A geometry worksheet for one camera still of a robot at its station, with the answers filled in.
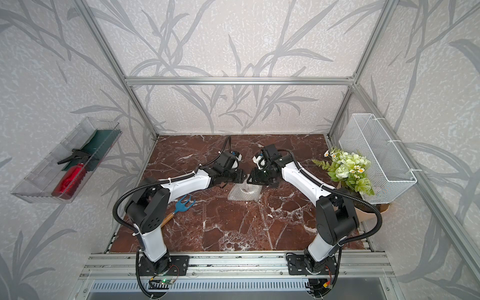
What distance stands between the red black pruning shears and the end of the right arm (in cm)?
59

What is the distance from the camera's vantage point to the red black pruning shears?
1.85ft

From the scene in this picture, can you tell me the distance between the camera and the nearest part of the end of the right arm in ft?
2.09
